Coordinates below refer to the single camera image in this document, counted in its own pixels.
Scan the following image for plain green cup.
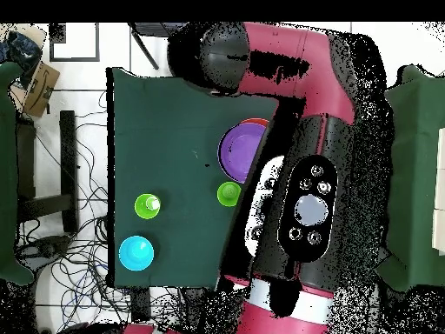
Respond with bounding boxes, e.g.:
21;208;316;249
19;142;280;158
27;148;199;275
216;181;242;208

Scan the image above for purple bowl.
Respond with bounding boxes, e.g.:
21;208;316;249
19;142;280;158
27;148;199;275
217;123;269;184

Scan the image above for wide orange bowl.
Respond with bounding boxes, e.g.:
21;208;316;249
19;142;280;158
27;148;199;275
239;117;271;128

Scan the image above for light blue small bowl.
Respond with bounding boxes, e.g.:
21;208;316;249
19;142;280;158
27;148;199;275
117;235;156;271

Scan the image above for ribbed green cup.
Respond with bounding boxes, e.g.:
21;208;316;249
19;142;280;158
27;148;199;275
134;193;162;220

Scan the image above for dark green table cloth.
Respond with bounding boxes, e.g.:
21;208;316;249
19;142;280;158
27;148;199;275
105;66;281;289

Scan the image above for black power strip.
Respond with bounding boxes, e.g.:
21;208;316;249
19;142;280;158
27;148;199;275
130;288;151;323

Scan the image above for dark folding chair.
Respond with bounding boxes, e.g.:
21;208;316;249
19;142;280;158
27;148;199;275
127;21;189;70

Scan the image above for green cloth side table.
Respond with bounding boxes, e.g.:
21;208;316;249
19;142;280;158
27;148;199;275
0;61;36;286
376;64;445;291

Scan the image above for brown cardboard box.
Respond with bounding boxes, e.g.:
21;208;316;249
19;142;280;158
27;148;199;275
8;61;61;118

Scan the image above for black bag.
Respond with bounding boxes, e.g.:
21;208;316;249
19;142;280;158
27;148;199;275
7;30;43;88

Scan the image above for tangled black floor cables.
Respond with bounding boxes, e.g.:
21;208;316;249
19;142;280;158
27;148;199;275
15;90;185;334

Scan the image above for black stand frame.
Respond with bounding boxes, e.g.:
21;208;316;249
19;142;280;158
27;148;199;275
15;110;80;234

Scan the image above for black square frame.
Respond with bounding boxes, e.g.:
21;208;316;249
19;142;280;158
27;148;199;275
49;22;101;63

